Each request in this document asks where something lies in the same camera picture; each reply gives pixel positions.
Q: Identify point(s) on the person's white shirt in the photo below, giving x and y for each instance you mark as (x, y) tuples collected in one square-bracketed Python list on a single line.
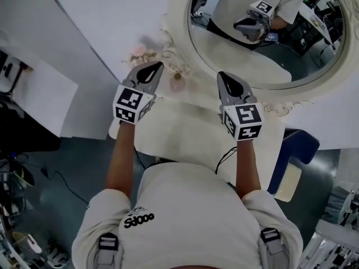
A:
[(185, 217)]

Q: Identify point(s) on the person's left forearm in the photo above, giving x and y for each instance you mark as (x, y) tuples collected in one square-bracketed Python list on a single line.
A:
[(120, 161)]

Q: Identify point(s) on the white oval ornate mirror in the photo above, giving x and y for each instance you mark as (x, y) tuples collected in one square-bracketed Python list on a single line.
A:
[(179, 24)]

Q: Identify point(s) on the white vanity table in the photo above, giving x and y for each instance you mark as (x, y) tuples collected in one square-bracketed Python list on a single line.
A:
[(182, 133)]

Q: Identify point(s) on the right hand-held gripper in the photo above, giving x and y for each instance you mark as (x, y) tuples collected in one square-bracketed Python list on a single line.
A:
[(244, 119)]

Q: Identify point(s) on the blue chair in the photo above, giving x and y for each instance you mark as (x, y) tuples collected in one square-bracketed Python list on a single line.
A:
[(294, 155)]

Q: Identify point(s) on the white shelf unit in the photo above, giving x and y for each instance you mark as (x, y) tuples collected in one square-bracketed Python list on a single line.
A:
[(56, 102)]

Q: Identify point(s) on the person's right forearm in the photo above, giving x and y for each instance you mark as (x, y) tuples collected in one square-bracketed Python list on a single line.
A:
[(248, 169)]

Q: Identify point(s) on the pink flower bouquet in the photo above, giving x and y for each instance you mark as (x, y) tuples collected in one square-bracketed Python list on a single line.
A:
[(143, 55)]

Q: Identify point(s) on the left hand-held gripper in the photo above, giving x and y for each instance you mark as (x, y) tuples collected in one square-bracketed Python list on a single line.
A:
[(130, 104)]

